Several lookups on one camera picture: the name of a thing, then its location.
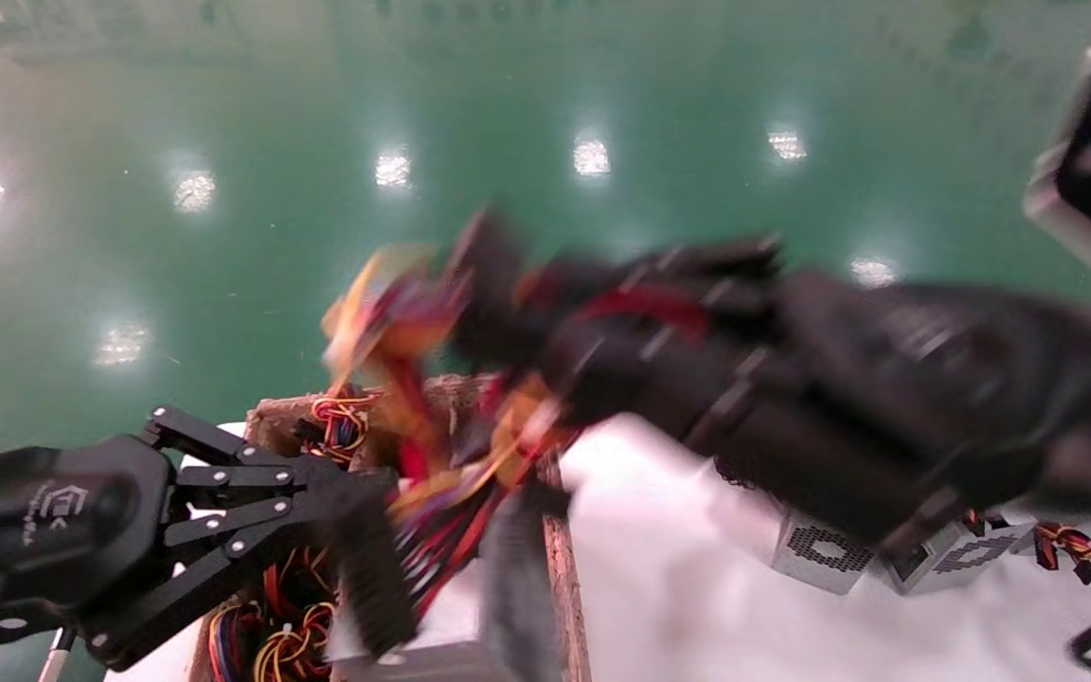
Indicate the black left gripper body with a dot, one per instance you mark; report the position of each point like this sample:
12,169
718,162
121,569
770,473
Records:
53,530

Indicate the brown cardboard divider box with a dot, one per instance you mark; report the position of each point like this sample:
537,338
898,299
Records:
569,606

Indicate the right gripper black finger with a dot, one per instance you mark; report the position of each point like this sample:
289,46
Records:
678,270
659,379

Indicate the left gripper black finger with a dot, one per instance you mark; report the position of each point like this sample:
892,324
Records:
271,474
252,530

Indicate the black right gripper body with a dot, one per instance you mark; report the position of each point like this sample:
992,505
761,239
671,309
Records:
905,398

